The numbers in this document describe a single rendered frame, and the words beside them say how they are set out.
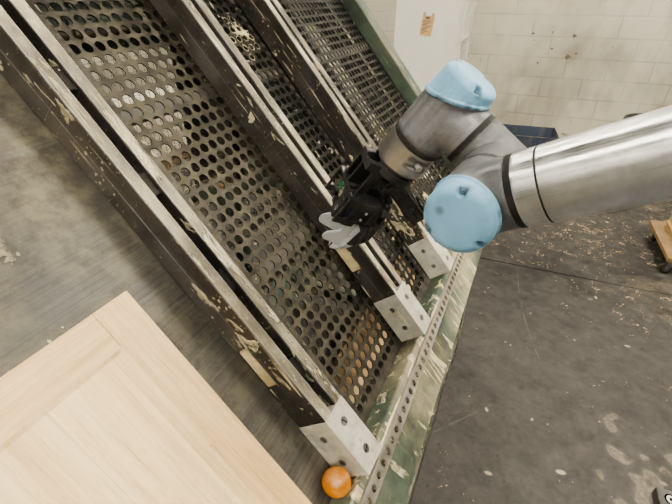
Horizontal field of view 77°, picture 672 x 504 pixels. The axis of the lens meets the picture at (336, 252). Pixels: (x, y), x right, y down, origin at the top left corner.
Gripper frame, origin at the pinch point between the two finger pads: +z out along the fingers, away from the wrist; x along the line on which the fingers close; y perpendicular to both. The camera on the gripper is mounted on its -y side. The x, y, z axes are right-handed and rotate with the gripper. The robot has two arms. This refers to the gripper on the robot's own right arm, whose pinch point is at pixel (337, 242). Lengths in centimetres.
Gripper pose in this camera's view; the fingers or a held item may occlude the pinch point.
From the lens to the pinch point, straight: 75.3
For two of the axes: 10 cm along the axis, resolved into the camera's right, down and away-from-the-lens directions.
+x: 1.7, 8.2, -5.4
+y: -8.4, -1.7, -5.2
